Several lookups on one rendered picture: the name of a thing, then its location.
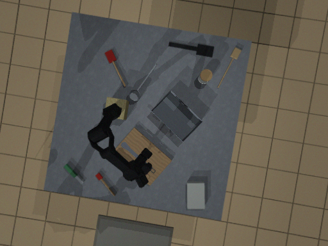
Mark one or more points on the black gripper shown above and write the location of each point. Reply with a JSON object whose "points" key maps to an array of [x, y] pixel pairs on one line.
{"points": [[143, 156]]}

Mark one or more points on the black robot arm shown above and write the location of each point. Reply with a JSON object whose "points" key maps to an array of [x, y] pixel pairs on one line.
{"points": [[132, 170]]}

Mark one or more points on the red spatula with wooden handle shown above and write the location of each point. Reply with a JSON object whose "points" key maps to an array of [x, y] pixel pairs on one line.
{"points": [[111, 58]]}

